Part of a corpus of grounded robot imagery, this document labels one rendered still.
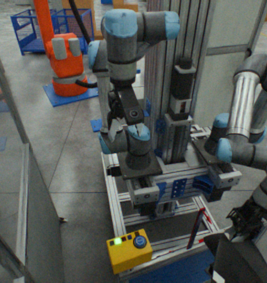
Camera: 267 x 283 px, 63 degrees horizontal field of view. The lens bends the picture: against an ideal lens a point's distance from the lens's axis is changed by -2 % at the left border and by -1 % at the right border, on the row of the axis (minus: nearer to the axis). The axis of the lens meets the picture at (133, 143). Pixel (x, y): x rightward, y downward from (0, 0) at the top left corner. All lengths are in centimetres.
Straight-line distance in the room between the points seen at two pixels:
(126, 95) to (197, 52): 67
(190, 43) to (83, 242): 179
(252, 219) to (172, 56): 78
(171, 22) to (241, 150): 44
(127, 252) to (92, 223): 136
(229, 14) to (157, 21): 176
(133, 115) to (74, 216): 186
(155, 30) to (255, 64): 45
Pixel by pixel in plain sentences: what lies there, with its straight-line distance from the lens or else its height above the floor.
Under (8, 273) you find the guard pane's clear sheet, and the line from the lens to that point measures 95.
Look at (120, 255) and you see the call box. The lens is 91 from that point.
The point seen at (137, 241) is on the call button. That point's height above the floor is 108.
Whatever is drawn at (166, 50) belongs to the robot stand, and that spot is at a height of 160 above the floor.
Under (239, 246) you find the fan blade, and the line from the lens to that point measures 92.
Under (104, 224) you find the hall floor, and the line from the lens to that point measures 223.
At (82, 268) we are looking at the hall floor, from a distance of 208.
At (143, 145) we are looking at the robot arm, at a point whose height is 120.
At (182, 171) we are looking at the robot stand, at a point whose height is 94.
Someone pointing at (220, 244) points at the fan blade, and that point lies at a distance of 60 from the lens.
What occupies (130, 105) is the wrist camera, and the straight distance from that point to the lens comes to 58.
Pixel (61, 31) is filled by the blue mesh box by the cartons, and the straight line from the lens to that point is 678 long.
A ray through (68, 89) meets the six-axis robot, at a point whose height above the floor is 18.
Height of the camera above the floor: 191
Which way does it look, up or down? 39 degrees down
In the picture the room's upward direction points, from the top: straight up
